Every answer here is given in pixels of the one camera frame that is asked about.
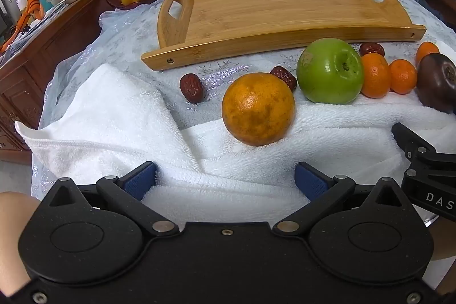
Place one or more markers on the person's bare knee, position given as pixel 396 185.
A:
pixel 12 236

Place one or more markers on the dark wooden furniture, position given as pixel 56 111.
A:
pixel 445 1

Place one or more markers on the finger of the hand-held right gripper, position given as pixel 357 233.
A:
pixel 427 190

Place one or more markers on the white towel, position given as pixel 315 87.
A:
pixel 107 118

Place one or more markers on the dark purple round fruit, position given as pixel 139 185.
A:
pixel 436 83

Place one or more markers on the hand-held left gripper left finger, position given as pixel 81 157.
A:
pixel 140 180

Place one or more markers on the small orange mandarin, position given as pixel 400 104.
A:
pixel 402 76
pixel 374 74
pixel 426 53

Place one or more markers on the red dried date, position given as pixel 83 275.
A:
pixel 192 87
pixel 284 76
pixel 372 49

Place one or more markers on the brown wooden cabinet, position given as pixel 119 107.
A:
pixel 35 69

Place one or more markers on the green apple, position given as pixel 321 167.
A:
pixel 327 72

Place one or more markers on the large speckled orange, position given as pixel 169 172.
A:
pixel 258 108

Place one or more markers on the clear snowflake tablecloth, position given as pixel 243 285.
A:
pixel 135 40

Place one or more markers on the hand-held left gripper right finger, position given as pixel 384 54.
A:
pixel 311 183

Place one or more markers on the stack of papers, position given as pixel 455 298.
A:
pixel 46 15

